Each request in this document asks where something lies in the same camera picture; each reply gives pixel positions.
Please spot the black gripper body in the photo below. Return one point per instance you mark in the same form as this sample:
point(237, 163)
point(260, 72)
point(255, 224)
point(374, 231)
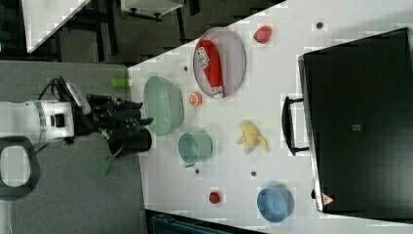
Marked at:
point(101, 114)

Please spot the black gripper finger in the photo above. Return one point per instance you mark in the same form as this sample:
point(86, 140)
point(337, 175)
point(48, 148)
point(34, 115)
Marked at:
point(139, 124)
point(132, 105)

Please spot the yellow peeled banana toy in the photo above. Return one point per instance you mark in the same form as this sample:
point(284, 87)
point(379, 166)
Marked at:
point(251, 138)

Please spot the light green mug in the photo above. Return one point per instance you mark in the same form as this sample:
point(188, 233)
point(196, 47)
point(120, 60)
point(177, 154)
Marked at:
point(194, 147)

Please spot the black cylinder lower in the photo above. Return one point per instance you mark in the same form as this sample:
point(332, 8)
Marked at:
point(122, 143)

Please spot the green marker pen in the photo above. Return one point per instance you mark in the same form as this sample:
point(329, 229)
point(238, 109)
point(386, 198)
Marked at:
point(118, 83)

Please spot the light green bowl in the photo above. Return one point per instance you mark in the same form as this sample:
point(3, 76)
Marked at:
point(163, 102)

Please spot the green flat spatula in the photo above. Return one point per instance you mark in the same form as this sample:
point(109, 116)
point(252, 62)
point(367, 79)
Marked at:
point(103, 166)

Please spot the orange slice toy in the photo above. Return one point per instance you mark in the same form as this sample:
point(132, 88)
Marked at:
point(195, 99)

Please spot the red ketchup bottle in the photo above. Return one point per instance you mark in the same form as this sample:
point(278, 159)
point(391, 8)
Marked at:
point(208, 58)

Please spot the white cabinet with casters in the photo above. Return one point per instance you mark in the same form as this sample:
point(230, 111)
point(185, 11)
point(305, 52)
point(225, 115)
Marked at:
point(150, 9)

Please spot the dark blue crate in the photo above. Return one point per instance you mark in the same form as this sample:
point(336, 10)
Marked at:
point(167, 224)

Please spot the small red fruit toy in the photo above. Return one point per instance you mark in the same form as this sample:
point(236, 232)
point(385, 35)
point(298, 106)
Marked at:
point(214, 197)

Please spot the red strawberry toy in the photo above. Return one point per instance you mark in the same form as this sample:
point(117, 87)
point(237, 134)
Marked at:
point(263, 34)

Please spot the blue bowl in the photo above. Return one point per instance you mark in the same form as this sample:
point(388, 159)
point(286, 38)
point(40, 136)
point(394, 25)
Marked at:
point(275, 203)

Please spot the black oven box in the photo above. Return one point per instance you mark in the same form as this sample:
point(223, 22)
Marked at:
point(357, 99)

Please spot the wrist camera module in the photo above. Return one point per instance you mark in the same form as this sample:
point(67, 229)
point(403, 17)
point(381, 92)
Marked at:
point(79, 98)

